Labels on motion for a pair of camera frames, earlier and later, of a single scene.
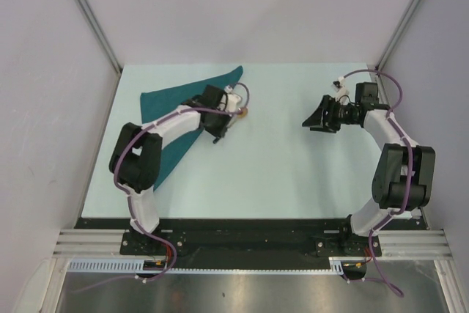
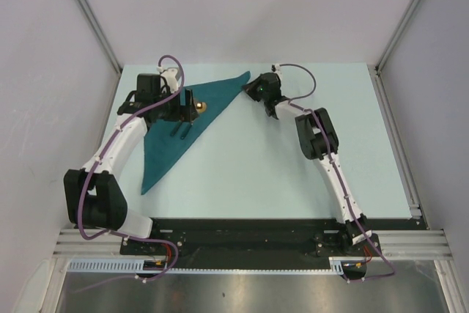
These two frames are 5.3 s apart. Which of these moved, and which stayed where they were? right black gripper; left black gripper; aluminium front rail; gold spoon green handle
Moved: gold spoon green handle; right black gripper; left black gripper
Stayed: aluminium front rail
